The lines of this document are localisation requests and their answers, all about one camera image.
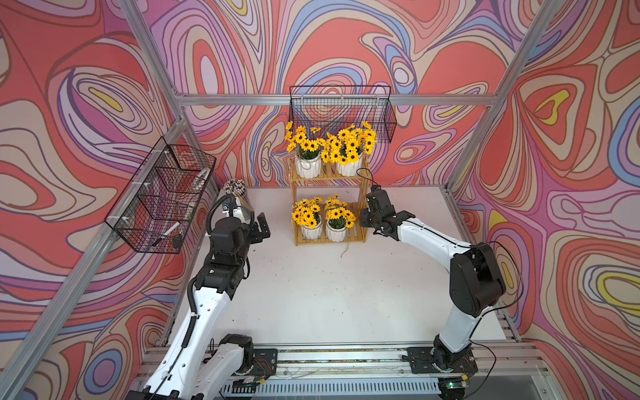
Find sunflower pot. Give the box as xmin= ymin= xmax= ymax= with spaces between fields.
xmin=292 ymin=197 xmax=324 ymax=240
xmin=325 ymin=194 xmax=356 ymax=243
xmin=318 ymin=122 xmax=377 ymax=178
xmin=285 ymin=121 xmax=324 ymax=179

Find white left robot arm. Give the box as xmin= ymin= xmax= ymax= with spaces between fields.
xmin=126 ymin=194 xmax=271 ymax=399

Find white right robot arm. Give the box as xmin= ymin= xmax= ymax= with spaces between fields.
xmin=360 ymin=184 xmax=506 ymax=373

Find cup of pencils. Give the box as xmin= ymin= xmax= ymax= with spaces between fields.
xmin=223 ymin=178 xmax=251 ymax=210

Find wooden two-tier shelf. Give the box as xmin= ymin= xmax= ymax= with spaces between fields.
xmin=289 ymin=158 xmax=368 ymax=245

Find white marker in basket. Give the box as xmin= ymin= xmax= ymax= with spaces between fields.
xmin=152 ymin=222 xmax=181 ymax=247

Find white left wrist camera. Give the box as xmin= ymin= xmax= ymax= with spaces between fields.
xmin=231 ymin=196 xmax=253 ymax=224

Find black wire basket left wall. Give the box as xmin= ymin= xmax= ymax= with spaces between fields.
xmin=104 ymin=138 xmax=217 ymax=254

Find black wire basket wall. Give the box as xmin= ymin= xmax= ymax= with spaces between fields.
xmin=104 ymin=138 xmax=217 ymax=254
xmin=289 ymin=83 xmax=397 ymax=143

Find black wire basket back wall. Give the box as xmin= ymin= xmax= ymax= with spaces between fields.
xmin=289 ymin=83 xmax=397 ymax=143

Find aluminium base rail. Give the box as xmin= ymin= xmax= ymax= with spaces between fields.
xmin=134 ymin=339 xmax=551 ymax=400

